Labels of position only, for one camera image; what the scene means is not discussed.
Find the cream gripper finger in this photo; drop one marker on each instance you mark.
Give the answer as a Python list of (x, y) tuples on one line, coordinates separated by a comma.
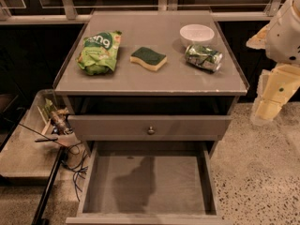
[(272, 109), (256, 117)]

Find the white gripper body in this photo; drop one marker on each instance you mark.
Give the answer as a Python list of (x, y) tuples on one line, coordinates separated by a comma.
[(283, 37)]

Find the green and yellow sponge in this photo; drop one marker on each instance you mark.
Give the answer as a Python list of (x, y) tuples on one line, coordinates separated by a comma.
[(149, 59)]

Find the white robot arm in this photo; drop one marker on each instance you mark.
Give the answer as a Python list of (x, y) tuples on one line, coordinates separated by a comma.
[(281, 41)]

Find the round metal drawer knob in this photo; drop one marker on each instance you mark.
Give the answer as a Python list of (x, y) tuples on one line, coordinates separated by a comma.
[(151, 131)]

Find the grey drawer cabinet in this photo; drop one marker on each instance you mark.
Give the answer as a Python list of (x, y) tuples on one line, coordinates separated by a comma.
[(177, 88)]

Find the open grey middle drawer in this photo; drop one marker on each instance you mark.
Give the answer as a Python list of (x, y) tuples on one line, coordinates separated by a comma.
[(148, 183)]

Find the grey upper drawer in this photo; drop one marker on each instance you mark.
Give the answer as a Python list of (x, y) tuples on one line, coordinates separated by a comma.
[(134, 127)]

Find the crushed green soda can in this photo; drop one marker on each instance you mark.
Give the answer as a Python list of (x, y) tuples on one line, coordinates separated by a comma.
[(203, 57)]

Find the white bowl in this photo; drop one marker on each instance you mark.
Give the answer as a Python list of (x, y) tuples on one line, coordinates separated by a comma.
[(196, 34)]

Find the green chip bag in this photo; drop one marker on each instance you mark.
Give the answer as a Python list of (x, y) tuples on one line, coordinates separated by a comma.
[(99, 53)]

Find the brown bottle in bin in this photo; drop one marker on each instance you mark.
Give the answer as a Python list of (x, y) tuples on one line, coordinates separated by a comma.
[(60, 120)]

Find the metal window railing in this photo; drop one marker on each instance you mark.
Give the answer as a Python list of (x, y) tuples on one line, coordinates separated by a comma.
[(81, 11)]

